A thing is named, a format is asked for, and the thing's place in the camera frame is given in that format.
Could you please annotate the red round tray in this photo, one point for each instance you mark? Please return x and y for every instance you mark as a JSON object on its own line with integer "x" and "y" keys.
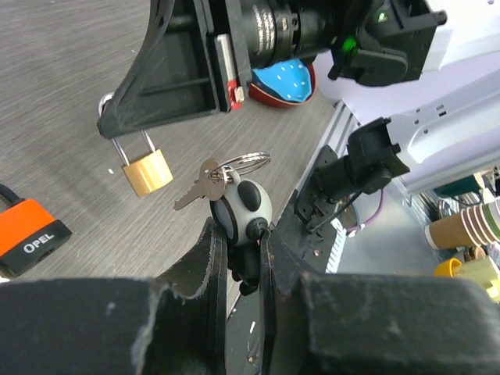
{"x": 265, "y": 99}

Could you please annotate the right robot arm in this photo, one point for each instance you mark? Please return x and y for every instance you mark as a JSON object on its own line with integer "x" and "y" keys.
{"x": 374, "y": 43}

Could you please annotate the blue dotted plate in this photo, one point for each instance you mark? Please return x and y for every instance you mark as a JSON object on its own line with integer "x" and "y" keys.
{"x": 290, "y": 81}

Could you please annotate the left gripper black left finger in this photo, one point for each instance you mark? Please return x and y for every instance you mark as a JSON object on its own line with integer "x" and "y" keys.
{"x": 190, "y": 326}

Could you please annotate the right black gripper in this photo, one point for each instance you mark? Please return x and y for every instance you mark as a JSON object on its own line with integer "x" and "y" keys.
{"x": 192, "y": 63}

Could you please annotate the yellow cup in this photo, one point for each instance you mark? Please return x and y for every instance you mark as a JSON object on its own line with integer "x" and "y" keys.
{"x": 447, "y": 268}

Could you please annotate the orange black padlock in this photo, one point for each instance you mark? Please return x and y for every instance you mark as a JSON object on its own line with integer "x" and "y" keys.
{"x": 29, "y": 233}

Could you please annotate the white slotted cable duct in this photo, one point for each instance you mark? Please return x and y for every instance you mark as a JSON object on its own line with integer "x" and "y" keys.
{"x": 337, "y": 247}

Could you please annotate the small brass padlock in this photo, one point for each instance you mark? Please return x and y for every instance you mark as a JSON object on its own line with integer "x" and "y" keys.
{"x": 148, "y": 173}

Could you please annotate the stacked paper cups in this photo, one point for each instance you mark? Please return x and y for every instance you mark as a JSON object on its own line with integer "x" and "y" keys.
{"x": 473, "y": 226}

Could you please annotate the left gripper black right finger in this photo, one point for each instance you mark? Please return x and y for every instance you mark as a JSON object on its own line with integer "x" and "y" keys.
{"x": 287, "y": 251}

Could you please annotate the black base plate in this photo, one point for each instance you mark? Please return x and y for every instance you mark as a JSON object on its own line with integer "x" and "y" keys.
{"x": 306, "y": 207}

